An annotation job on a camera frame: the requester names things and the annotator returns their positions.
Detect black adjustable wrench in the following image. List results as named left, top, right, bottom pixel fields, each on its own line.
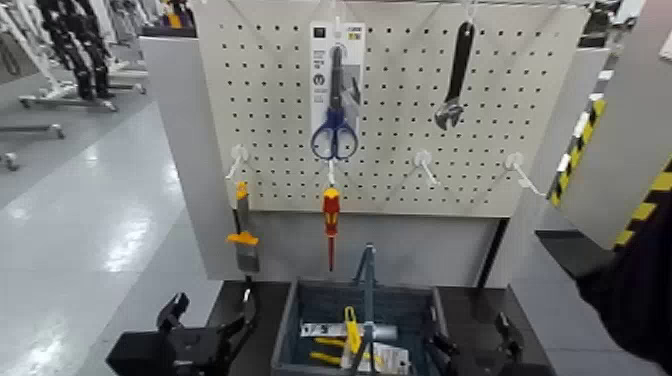
left=433, top=20, right=477, bottom=131

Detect silver tube with label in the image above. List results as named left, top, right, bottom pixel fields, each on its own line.
left=300, top=321, right=400, bottom=343

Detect white perforated pegboard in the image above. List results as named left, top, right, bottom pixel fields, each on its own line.
left=191, top=0, right=591, bottom=219

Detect black robot legs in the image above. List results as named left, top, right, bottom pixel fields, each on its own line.
left=35, top=0, right=116, bottom=101

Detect grey wheeled stand base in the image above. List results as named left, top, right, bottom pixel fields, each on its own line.
left=0, top=122, right=67, bottom=172

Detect black bulky cover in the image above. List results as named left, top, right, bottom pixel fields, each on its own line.
left=574, top=194, right=672, bottom=375

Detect yellow plastic clamp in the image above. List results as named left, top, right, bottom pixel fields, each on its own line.
left=343, top=305, right=364, bottom=356

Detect grey panel with hazard tape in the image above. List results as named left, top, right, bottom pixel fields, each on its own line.
left=545, top=0, right=672, bottom=251

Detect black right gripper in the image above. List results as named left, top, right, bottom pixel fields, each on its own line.
left=422, top=304, right=533, bottom=376

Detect blue grey crate with handle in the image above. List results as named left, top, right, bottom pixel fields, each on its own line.
left=270, top=242, right=454, bottom=376

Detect yellow grey putty scraper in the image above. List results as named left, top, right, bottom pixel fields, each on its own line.
left=226, top=181, right=261, bottom=273

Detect blue scissors in white package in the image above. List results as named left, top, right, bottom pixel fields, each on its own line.
left=309, top=20, right=367, bottom=162

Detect white printed card package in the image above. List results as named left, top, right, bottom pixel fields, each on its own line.
left=340, top=341, right=411, bottom=376

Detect yellow handled pliers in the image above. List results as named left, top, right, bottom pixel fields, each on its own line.
left=308, top=335, right=349, bottom=367

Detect yellow purple box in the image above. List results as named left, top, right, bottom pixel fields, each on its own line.
left=140, top=0, right=198, bottom=39

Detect white wheeled stand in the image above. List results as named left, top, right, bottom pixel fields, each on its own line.
left=0, top=0, right=148, bottom=114

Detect red yellow screwdriver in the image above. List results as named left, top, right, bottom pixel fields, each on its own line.
left=322, top=187, right=341, bottom=273

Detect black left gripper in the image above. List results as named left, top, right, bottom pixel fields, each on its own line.
left=106, top=287, right=258, bottom=376

